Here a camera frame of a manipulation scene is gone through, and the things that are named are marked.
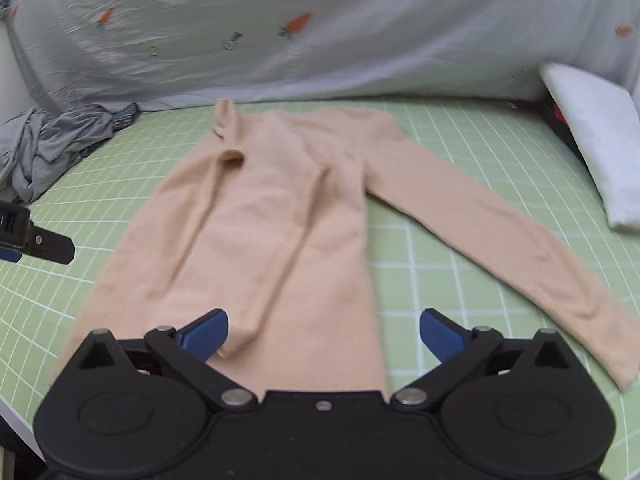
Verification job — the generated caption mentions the peach long-sleeve sweater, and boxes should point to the peach long-sleeve sweater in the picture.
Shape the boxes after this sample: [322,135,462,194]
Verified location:
[58,100,639,393]

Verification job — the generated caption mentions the crumpled grey shirt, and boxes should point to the crumpled grey shirt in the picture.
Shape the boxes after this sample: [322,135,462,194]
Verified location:
[1,105,124,205]

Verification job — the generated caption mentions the blue plaid shirt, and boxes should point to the blue plaid shirt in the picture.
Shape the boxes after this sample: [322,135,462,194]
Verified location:
[108,103,141,133]

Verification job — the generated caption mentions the grey carrot-print duvet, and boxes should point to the grey carrot-print duvet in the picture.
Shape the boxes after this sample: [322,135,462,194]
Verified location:
[1,0,639,110]

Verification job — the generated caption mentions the white pillow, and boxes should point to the white pillow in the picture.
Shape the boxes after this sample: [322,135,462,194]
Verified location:
[539,62,639,231]

